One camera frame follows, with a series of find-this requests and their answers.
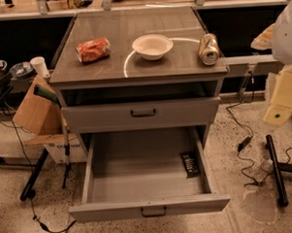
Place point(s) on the closed grey top drawer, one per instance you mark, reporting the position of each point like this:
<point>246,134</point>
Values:
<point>141,115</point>

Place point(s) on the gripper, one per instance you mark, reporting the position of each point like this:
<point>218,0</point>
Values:
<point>286,37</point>

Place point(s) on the black table leg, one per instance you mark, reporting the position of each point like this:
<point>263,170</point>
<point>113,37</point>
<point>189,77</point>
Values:
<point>29,191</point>

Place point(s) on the white paper bowl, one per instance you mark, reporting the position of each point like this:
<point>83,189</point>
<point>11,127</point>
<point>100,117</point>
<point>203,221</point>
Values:
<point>152,47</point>

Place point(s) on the blue bowl with item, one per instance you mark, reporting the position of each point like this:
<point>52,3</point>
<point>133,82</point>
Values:
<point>22,70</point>

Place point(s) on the grey drawer cabinet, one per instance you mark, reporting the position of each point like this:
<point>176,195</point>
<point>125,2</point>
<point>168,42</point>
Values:
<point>124,76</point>

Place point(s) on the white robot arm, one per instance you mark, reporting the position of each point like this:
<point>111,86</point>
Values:
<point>278,38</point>

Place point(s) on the open grey middle drawer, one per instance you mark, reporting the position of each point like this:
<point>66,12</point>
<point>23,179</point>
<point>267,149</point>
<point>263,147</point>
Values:
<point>131,174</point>

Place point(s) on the crushed orange soda can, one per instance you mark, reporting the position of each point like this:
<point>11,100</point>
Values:
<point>93,49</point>

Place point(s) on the white paper cup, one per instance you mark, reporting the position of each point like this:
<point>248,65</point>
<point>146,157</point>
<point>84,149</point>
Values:
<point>40,66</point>

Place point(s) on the clear plastic water bottle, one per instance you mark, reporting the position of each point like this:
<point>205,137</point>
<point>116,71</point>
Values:
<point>264,171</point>

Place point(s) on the black stand base bar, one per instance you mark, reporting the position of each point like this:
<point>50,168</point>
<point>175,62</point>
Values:
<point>278,168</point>

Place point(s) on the brown cardboard box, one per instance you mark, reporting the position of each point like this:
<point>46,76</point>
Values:
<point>43,118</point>

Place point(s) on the crushed gold soda can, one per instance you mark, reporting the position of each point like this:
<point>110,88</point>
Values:
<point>209,51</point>

